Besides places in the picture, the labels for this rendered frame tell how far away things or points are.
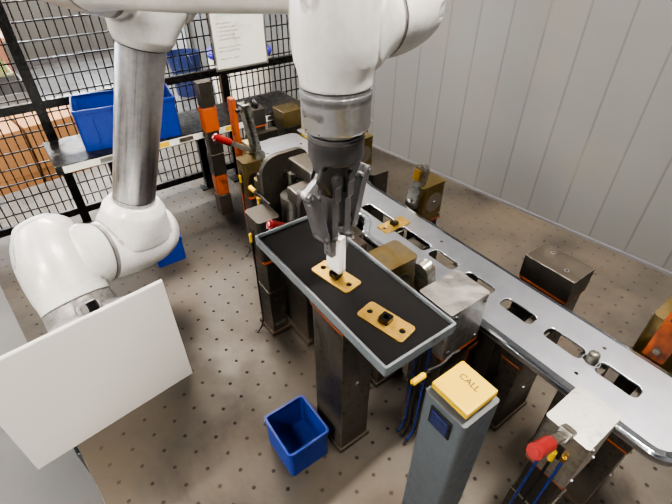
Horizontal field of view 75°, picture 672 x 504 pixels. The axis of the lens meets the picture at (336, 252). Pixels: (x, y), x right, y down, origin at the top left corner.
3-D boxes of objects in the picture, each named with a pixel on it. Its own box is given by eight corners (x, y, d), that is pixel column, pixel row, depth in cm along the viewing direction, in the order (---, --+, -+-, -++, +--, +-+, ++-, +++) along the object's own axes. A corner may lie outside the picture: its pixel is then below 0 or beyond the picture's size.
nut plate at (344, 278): (362, 283, 72) (362, 277, 71) (346, 294, 70) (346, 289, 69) (326, 260, 77) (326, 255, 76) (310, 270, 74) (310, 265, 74)
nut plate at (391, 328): (416, 329, 64) (417, 323, 63) (401, 344, 62) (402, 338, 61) (371, 301, 69) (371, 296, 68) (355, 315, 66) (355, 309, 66)
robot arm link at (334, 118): (283, 84, 54) (286, 131, 57) (336, 103, 49) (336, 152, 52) (335, 69, 59) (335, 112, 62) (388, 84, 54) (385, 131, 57)
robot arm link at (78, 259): (31, 326, 103) (-16, 244, 102) (105, 295, 117) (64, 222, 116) (51, 307, 92) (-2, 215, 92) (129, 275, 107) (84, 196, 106)
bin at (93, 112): (183, 134, 150) (174, 96, 142) (85, 152, 139) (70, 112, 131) (173, 118, 162) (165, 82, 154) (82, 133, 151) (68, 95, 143)
